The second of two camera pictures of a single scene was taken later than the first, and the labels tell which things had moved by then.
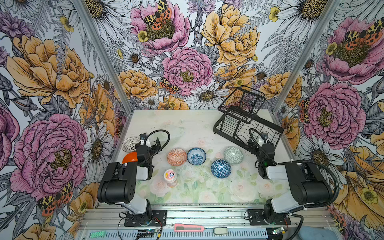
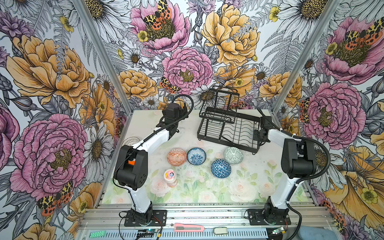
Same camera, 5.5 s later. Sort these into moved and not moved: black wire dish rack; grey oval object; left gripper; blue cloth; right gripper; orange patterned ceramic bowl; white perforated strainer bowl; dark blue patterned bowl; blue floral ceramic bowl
Moved: right gripper; left gripper; black wire dish rack
Not moved: blue floral ceramic bowl; orange patterned ceramic bowl; white perforated strainer bowl; grey oval object; dark blue patterned bowl; blue cloth
